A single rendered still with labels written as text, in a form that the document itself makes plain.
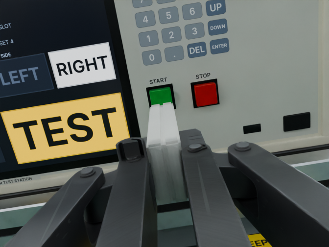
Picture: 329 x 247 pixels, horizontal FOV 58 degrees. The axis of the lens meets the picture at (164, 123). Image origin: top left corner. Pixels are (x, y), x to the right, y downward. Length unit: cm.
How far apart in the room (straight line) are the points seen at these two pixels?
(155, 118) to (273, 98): 14
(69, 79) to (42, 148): 7
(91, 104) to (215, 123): 11
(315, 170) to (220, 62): 12
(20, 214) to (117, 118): 12
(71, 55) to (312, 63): 20
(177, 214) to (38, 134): 14
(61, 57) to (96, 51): 3
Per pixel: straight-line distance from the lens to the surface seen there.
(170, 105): 18
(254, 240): 27
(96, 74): 26
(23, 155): 30
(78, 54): 26
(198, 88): 25
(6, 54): 28
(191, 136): 15
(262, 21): 26
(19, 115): 29
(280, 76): 27
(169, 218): 27
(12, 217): 30
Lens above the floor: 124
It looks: 18 degrees down
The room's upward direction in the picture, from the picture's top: 10 degrees counter-clockwise
